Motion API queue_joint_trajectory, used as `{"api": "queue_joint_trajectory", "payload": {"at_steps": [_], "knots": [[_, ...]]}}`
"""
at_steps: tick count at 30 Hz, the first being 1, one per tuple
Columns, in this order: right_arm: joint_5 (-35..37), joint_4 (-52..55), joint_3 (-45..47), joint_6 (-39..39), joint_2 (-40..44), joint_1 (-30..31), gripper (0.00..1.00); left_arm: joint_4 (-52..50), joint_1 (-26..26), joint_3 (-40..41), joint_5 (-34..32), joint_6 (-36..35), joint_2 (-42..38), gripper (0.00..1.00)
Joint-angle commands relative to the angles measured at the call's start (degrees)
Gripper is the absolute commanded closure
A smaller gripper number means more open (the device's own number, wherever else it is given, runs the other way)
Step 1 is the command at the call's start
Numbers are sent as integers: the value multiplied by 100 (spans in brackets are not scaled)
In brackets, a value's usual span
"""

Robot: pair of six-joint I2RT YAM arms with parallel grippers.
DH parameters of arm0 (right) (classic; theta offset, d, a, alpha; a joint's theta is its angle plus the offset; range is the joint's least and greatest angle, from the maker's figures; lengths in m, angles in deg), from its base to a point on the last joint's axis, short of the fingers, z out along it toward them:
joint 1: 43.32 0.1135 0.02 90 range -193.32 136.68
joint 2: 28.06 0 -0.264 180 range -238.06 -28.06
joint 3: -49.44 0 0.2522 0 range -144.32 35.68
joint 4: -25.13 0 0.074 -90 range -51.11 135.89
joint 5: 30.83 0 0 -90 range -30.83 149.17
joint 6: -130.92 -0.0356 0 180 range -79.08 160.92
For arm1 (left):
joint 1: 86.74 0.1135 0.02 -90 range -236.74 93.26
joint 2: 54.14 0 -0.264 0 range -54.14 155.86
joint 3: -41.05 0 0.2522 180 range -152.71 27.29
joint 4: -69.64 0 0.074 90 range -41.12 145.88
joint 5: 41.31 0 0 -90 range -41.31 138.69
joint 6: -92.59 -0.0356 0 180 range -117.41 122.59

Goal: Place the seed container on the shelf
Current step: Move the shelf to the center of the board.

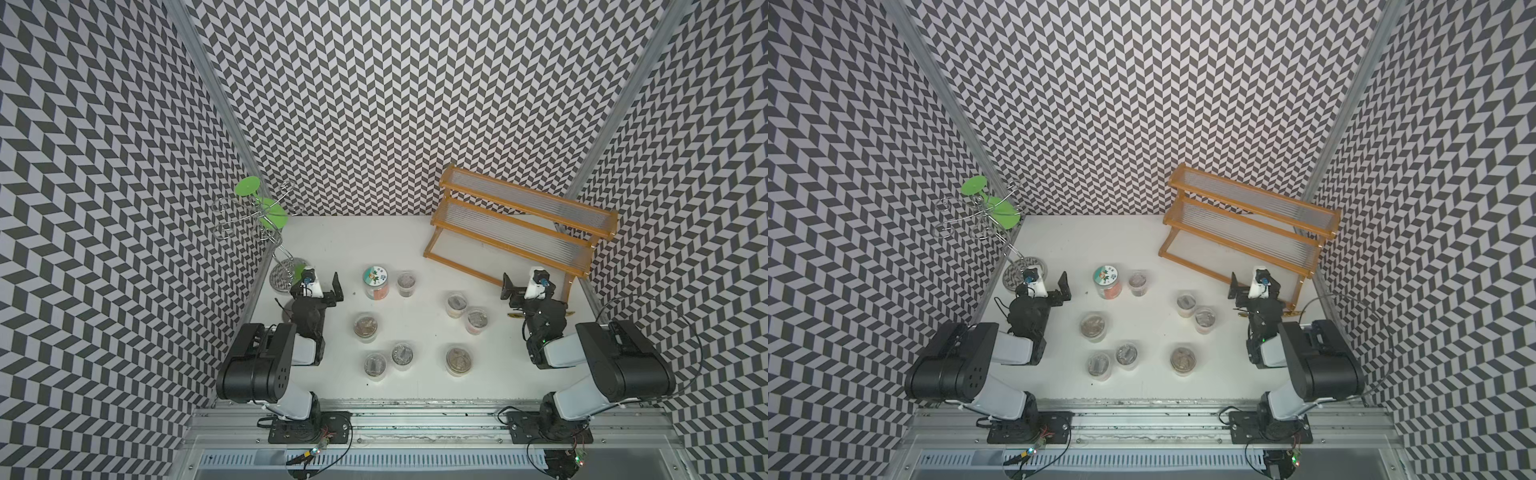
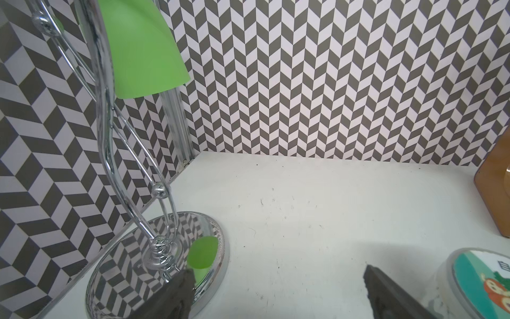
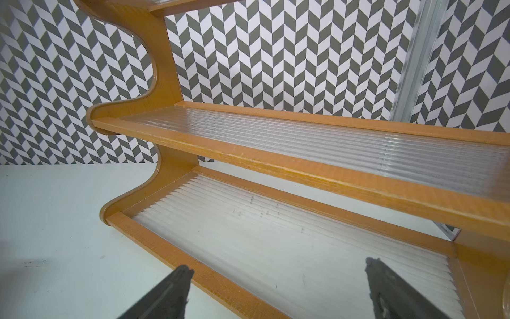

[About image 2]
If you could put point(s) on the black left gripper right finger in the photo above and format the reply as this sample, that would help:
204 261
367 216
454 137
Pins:
388 299

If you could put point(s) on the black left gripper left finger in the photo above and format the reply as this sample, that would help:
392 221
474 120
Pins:
173 300

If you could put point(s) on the tall red illustrated-lid container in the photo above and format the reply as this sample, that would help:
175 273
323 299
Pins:
470 283

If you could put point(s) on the orange three-tier wooden shelf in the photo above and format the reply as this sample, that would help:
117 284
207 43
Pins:
492 183

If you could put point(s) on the chrome stand with green cups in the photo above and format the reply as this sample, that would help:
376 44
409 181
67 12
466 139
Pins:
133 54

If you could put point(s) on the left metal corner post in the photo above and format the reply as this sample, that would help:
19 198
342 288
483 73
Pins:
174 112

